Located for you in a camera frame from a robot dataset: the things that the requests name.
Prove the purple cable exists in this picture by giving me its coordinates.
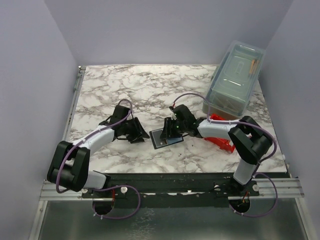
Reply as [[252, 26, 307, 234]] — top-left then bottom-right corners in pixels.
[[55, 99, 142, 221], [169, 93, 279, 218]]

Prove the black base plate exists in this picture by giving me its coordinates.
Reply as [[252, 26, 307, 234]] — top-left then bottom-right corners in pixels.
[[49, 172, 292, 210]]

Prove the aluminium mounting rail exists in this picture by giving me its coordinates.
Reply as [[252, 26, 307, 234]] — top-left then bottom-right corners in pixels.
[[40, 178, 305, 201]]

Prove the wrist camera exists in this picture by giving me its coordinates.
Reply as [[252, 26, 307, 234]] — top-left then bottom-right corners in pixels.
[[110, 105, 130, 124], [173, 104, 196, 125]]

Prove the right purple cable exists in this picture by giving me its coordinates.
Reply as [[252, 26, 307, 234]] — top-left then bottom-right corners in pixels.
[[169, 93, 279, 218]]

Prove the black leather card holder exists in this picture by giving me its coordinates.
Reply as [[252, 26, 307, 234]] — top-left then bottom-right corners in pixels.
[[149, 128, 184, 150]]

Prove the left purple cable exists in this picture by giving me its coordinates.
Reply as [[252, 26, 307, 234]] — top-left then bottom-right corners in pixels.
[[55, 99, 142, 221]]

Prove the clear plastic storage box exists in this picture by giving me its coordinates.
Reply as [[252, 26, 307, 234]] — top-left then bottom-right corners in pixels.
[[202, 40, 266, 118]]

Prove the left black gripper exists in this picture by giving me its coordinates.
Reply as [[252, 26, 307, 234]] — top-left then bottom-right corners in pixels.
[[121, 117, 150, 144]]

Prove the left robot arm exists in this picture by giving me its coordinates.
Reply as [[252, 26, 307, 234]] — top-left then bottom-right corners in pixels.
[[47, 117, 150, 198]]

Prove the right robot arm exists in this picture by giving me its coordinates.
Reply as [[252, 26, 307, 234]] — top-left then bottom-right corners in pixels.
[[159, 116, 277, 196]]

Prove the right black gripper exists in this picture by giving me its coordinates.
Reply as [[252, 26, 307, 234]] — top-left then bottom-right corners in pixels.
[[159, 117, 187, 140]]

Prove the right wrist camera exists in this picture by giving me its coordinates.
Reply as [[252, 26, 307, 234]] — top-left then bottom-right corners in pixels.
[[173, 104, 196, 125]]

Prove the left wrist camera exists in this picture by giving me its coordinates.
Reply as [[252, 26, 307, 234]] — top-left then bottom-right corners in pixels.
[[110, 105, 130, 124]]

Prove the red plastic bin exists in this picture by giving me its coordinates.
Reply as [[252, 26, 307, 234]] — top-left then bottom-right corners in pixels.
[[204, 113, 235, 153]]

